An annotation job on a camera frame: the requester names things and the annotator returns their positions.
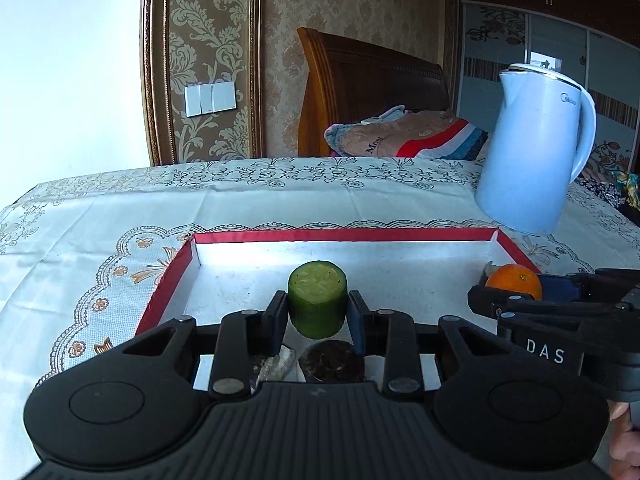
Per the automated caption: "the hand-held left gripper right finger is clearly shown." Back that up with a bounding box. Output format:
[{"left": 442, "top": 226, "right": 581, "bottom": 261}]
[{"left": 346, "top": 290, "right": 507, "bottom": 401}]

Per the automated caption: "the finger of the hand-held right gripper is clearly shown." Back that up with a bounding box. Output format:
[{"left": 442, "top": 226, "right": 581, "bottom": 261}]
[
  {"left": 540, "top": 268, "right": 640, "bottom": 307},
  {"left": 467, "top": 284, "right": 632, "bottom": 335}
]

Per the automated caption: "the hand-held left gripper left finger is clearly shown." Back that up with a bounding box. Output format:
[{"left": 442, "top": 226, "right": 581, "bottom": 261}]
[{"left": 120, "top": 290, "right": 292, "bottom": 401}]

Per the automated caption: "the orange mandarin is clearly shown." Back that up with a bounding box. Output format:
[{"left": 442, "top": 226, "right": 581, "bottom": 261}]
[{"left": 485, "top": 263, "right": 543, "bottom": 302}]

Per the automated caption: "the green cucumber piece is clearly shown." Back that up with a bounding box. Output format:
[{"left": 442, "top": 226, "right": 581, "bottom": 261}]
[{"left": 287, "top": 260, "right": 348, "bottom": 338}]

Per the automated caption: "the red shallow cardboard tray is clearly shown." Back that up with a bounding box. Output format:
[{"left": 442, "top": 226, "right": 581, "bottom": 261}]
[{"left": 135, "top": 227, "right": 543, "bottom": 393}]

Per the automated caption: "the person's right hand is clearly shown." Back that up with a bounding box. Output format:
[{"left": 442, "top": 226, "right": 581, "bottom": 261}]
[{"left": 607, "top": 402, "right": 640, "bottom": 479}]

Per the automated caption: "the dark patterned bedding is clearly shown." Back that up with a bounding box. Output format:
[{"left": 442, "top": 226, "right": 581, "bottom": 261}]
[{"left": 580, "top": 167, "right": 640, "bottom": 211}]

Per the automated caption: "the light blue electric kettle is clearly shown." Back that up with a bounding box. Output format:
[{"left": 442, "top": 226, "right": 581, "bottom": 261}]
[{"left": 474, "top": 63, "right": 597, "bottom": 237}]

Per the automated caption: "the folded striped blanket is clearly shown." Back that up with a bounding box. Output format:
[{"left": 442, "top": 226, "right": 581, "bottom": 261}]
[{"left": 324, "top": 105, "right": 493, "bottom": 162}]

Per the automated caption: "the floral embroidered tablecloth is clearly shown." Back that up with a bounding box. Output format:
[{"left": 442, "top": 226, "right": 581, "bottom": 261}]
[{"left": 0, "top": 156, "right": 640, "bottom": 480}]

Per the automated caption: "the brown wooden headboard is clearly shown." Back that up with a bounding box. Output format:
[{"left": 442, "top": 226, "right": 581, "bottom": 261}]
[{"left": 297, "top": 27, "right": 451, "bottom": 158}]

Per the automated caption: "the wardrobe with sliding doors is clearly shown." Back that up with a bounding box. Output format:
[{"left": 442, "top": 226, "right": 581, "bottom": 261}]
[{"left": 452, "top": 0, "right": 640, "bottom": 181}]

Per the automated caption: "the white wall light switch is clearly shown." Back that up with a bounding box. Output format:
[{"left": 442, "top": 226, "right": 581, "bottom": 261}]
[{"left": 184, "top": 80, "right": 237, "bottom": 118}]

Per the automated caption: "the wooden wall trim frame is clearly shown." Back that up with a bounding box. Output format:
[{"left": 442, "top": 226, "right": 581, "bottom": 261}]
[{"left": 140, "top": 0, "right": 265, "bottom": 166}]

